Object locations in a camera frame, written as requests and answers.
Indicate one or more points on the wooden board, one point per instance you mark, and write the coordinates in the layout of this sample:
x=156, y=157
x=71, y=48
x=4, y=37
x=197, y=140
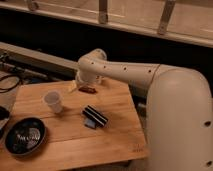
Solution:
x=69, y=143

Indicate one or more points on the black white striped eraser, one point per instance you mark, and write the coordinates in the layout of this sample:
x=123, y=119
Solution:
x=95, y=116

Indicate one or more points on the metal railing frame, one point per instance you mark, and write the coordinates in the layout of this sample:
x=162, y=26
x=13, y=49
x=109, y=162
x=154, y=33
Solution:
x=188, y=21

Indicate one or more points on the small brown object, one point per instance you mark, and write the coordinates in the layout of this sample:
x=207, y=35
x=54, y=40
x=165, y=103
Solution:
x=88, y=90

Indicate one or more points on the blue sponge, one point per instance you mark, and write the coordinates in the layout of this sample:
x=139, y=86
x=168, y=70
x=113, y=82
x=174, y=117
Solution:
x=89, y=123

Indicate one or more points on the dark round plate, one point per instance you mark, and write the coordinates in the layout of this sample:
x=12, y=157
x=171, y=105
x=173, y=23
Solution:
x=25, y=136

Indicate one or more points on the black object at left edge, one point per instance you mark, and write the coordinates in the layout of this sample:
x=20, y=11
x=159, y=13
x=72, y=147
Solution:
x=4, y=118

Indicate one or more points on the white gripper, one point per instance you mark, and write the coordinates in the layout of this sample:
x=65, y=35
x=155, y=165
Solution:
x=84, y=78

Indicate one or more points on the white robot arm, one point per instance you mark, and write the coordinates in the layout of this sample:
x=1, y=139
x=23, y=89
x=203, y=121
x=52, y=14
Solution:
x=179, y=108

